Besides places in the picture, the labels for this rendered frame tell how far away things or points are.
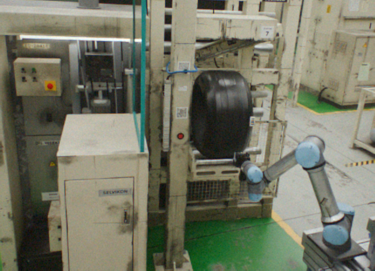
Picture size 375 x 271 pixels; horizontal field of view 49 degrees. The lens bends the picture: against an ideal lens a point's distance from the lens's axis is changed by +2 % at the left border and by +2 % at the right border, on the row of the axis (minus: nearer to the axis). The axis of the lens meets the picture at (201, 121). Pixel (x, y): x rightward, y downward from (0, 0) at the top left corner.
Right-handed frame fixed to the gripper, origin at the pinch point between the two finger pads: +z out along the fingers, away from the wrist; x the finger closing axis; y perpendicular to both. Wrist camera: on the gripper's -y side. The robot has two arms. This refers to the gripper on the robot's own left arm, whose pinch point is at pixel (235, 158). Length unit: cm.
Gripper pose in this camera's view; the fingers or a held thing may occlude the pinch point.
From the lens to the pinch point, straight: 251.1
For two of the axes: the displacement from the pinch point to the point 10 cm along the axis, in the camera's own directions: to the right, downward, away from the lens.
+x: -9.7, 0.2, -2.3
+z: -2.2, -2.3, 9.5
